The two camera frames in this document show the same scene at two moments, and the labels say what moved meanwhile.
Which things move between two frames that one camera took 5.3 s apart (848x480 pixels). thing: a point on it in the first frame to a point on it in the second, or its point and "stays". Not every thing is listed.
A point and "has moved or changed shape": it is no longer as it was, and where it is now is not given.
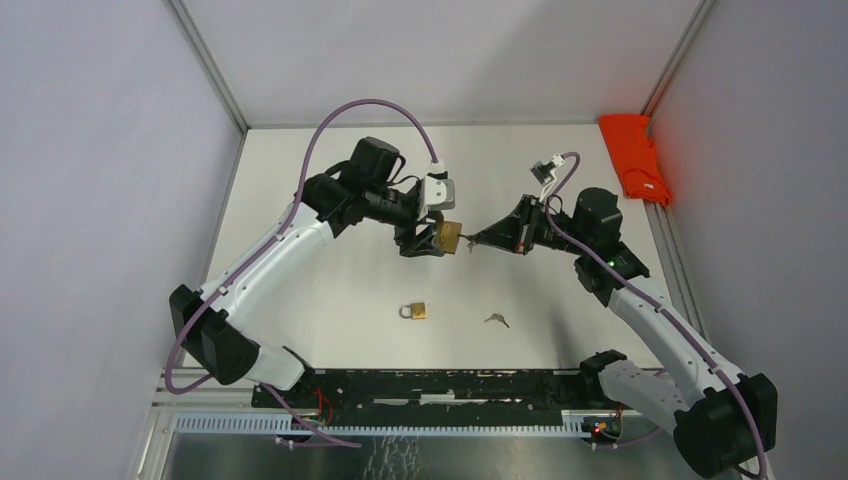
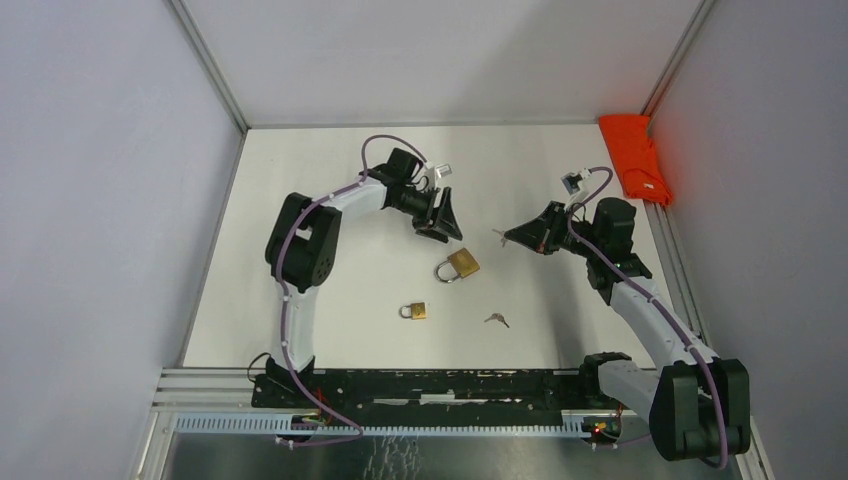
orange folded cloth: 634,156 stays
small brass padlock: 415,311 stays
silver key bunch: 473,239 has moved or changed shape
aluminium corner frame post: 684,46 stays
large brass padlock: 449,237 has moved or changed shape
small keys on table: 498,317 stays
